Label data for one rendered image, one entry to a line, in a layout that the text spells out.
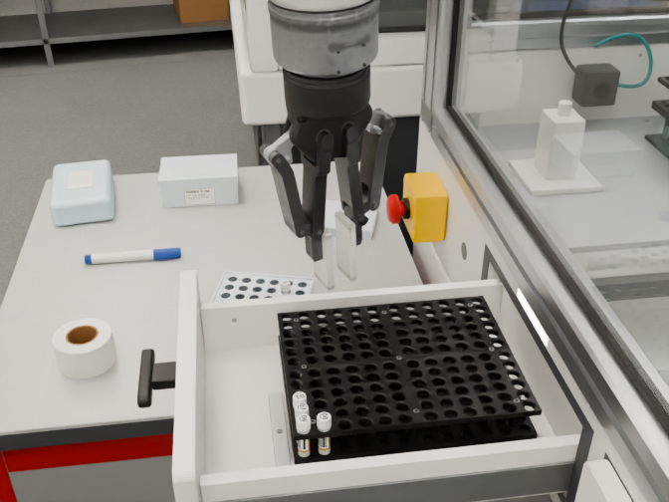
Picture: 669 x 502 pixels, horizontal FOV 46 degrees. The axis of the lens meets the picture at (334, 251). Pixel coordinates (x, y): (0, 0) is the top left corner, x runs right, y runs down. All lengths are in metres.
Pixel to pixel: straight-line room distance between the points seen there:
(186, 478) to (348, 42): 0.36
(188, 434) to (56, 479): 0.39
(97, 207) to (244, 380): 0.53
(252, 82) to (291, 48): 0.82
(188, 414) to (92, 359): 0.32
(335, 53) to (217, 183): 0.69
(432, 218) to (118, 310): 0.44
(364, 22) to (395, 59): 0.84
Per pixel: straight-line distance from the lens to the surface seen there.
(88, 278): 1.18
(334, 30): 0.63
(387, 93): 1.51
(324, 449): 0.71
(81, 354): 0.98
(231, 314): 0.86
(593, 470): 0.66
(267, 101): 1.48
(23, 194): 3.16
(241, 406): 0.82
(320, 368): 0.76
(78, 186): 1.33
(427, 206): 1.03
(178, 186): 1.31
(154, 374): 0.75
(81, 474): 1.02
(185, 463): 0.65
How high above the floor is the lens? 1.40
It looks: 32 degrees down
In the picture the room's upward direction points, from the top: straight up
